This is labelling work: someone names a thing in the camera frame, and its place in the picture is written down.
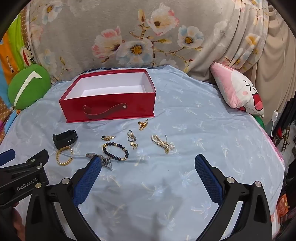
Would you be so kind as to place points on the floral grey quilt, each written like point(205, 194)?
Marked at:
point(138, 34)

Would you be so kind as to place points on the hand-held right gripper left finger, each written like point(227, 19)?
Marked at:
point(87, 180)

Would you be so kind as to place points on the pink plush pillow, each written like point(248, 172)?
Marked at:
point(233, 90)

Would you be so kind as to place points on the dark furniture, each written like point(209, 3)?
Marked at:
point(286, 139)

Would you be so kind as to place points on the green round pillow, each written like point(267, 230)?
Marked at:
point(30, 88)

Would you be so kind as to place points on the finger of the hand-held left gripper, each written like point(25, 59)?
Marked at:
point(34, 160)
point(7, 156)

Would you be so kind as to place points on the gold brooch with black flower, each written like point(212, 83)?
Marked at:
point(106, 138)

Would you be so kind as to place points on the colourful printed cloth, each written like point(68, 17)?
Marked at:
point(9, 58)

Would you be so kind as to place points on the silver oval charm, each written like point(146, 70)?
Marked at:
point(90, 154)

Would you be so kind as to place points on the gold stud earrings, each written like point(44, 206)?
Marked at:
point(134, 146)

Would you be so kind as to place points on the black smartwatch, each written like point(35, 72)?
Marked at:
point(63, 139)

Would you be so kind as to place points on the gold hoop earring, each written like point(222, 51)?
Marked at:
point(130, 132)

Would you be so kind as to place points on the beige curtain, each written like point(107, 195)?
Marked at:
point(275, 69)

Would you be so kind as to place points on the person's left hand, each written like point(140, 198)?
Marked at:
point(17, 222)

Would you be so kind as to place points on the light blue bed sheet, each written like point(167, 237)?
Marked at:
point(185, 115)

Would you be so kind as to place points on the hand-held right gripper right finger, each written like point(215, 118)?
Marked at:
point(208, 178)

